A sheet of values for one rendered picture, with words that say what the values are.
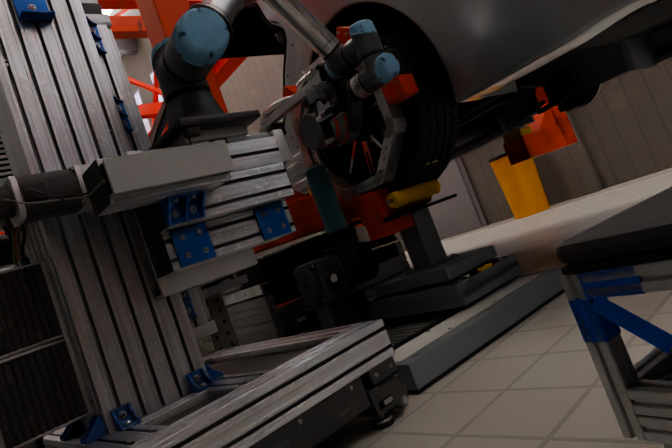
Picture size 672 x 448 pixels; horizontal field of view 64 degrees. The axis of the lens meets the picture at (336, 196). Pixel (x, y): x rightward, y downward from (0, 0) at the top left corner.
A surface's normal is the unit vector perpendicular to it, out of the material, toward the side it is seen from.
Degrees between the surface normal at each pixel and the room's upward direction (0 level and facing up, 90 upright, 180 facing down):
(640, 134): 90
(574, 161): 90
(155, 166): 90
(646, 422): 90
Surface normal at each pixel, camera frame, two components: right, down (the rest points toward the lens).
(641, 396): -0.82, 0.25
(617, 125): -0.70, 0.20
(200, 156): 0.62, -0.30
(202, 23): 0.47, -0.16
